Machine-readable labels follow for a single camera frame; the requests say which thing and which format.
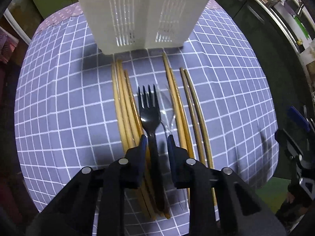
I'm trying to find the steel kitchen sink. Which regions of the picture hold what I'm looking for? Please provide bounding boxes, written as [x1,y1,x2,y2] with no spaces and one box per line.
[255,0,314,85]

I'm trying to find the purple patterned undercloth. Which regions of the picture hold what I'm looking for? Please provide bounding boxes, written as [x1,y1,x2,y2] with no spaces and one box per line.
[35,0,229,39]

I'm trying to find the blue checkered tablecloth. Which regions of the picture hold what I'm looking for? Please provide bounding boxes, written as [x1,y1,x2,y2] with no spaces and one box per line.
[14,9,279,235]

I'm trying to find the clear plastic spoon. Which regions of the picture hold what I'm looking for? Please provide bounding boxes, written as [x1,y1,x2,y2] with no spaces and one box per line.
[157,86,176,137]

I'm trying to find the white plastic utensil holder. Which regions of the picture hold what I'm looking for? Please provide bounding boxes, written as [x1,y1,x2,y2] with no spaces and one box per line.
[79,0,209,54]

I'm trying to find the black plastic fork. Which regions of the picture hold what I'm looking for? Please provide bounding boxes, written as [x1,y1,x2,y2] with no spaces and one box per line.
[138,86,166,213]

